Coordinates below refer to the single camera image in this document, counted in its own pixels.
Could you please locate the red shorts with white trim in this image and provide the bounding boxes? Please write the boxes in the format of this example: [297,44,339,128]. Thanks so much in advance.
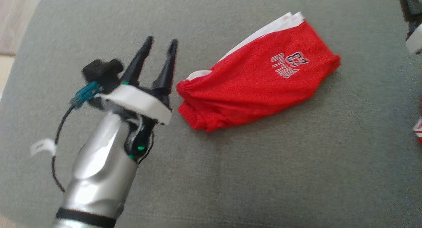
[176,12,341,133]

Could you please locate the large grey sofa chaise seat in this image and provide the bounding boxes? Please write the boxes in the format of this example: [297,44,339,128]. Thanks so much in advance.
[0,0,422,228]

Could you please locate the white cable label tag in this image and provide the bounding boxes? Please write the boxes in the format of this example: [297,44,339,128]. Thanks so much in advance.
[30,138,57,158]

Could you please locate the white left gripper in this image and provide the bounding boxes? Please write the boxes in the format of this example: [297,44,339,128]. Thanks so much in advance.
[95,35,179,163]

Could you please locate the red Bulls 23 jersey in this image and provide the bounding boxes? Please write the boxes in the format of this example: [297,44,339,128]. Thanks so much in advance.
[413,97,422,146]

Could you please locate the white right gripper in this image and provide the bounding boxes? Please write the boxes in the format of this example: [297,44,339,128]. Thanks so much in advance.
[397,0,422,55]

